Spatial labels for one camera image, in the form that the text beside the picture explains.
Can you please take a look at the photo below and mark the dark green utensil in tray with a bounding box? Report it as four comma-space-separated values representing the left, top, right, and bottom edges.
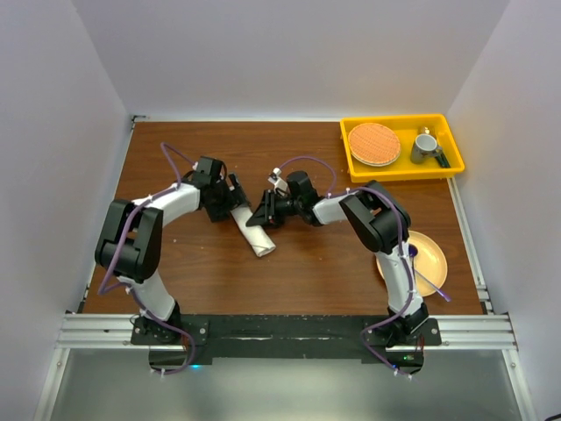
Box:
435, 152, 451, 168

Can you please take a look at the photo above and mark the yellow plastic tray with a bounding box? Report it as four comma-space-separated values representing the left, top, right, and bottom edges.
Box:
340, 114, 465, 183

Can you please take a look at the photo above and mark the iridescent purple spoon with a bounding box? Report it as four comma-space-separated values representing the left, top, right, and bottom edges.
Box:
408, 245, 418, 259

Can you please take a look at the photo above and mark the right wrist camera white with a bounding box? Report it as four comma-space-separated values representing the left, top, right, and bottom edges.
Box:
267, 168, 289, 196

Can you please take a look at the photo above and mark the white cloth napkin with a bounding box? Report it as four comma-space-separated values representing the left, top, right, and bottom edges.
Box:
231, 206, 276, 258

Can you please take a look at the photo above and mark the aluminium frame rail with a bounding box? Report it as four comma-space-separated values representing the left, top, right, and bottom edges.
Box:
443, 178, 518, 351

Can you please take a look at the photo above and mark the cream yellow plate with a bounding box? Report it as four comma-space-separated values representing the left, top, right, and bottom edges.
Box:
375, 231, 449, 298

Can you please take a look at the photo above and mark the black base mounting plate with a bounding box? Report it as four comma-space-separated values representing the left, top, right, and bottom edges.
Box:
131, 315, 442, 374

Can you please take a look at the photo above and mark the grey white mug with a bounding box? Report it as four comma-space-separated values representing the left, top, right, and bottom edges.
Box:
410, 133, 442, 164

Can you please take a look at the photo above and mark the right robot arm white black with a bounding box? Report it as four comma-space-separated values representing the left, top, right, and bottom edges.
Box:
246, 169, 429, 346

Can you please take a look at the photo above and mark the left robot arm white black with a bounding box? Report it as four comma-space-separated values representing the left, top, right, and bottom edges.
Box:
95, 156, 249, 345

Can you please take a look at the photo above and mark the orange patterned plate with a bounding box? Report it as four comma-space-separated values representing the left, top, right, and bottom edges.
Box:
348, 123, 401, 167

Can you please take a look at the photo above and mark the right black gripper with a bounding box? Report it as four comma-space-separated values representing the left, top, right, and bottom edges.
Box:
246, 189, 302, 230

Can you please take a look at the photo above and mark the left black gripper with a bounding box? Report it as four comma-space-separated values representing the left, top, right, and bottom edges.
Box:
205, 172, 249, 222

